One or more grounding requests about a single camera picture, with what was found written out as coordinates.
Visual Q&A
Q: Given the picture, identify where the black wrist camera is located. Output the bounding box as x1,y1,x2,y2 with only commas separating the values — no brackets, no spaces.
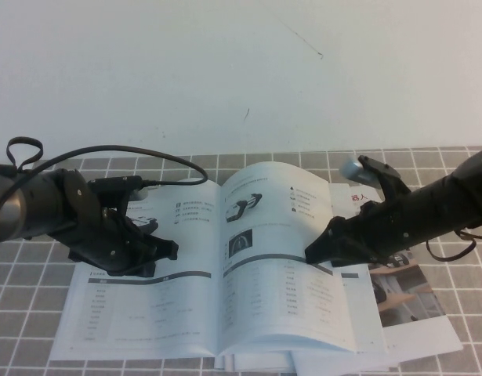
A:
87,175,150,201

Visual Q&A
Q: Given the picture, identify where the black camera cable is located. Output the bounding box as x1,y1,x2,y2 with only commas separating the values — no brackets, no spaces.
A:
0,145,209,208

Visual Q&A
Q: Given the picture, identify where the brochure with red title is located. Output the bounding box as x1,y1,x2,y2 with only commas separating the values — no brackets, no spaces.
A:
328,182,463,353

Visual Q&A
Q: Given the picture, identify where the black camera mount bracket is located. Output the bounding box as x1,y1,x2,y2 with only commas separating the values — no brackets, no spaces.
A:
357,155,413,207

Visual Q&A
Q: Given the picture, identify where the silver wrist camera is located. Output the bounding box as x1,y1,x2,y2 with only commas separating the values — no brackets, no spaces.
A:
339,156,379,187

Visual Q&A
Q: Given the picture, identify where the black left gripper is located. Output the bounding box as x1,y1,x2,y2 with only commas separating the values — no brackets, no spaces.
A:
52,168,180,278

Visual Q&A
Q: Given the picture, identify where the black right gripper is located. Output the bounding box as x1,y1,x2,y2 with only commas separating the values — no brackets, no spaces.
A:
305,191,419,269

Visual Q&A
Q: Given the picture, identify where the white product manual book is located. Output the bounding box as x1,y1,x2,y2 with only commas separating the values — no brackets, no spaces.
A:
48,160,386,360

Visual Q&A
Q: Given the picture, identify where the white booklet stack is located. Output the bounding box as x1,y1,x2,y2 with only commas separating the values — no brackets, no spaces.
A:
215,340,400,376

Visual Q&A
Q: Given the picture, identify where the dark arm cable bundle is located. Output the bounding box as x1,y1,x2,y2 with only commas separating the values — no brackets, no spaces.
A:
424,229,482,262

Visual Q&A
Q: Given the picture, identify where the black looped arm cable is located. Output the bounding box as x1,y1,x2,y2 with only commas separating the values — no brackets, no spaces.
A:
5,136,45,174

